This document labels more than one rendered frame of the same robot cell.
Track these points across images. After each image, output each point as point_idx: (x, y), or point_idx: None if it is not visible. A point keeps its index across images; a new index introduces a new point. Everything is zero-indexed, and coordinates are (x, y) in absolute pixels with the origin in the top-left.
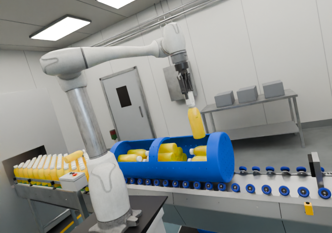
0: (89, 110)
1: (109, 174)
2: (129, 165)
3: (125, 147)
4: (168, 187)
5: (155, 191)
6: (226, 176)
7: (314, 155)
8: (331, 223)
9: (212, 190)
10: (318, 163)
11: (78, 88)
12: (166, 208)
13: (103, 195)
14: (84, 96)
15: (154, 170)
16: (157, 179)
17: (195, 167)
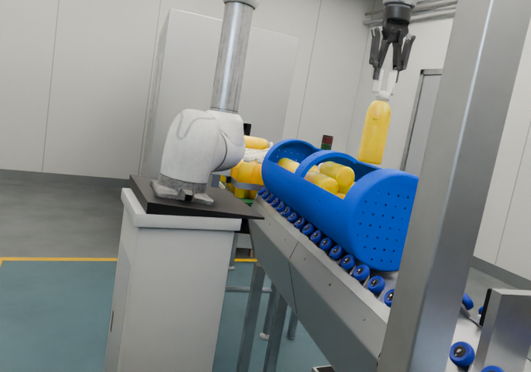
0: (237, 40)
1: (193, 120)
2: (276, 170)
3: (307, 155)
4: (299, 231)
5: (284, 230)
6: (361, 247)
7: (525, 292)
8: None
9: (336, 263)
10: (498, 296)
11: (237, 3)
12: (283, 263)
13: (173, 139)
14: (241, 17)
15: (293, 190)
16: (296, 213)
17: (328, 205)
